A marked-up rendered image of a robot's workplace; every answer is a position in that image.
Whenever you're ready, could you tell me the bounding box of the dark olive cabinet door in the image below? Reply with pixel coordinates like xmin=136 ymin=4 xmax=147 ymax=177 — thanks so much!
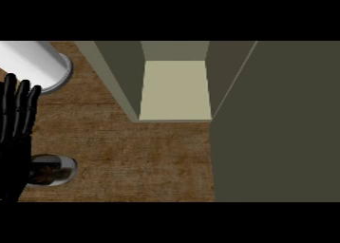
xmin=210 ymin=41 xmax=340 ymax=203

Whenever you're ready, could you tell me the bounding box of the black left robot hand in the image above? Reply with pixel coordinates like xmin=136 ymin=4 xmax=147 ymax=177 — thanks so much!
xmin=0 ymin=73 xmax=43 ymax=203

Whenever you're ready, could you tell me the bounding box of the white cylindrical container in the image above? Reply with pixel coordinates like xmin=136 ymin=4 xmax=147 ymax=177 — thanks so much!
xmin=0 ymin=41 xmax=74 ymax=95

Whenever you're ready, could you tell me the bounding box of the olive green open cabinet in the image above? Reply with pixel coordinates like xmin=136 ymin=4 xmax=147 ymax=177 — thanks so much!
xmin=73 ymin=41 xmax=260 ymax=123

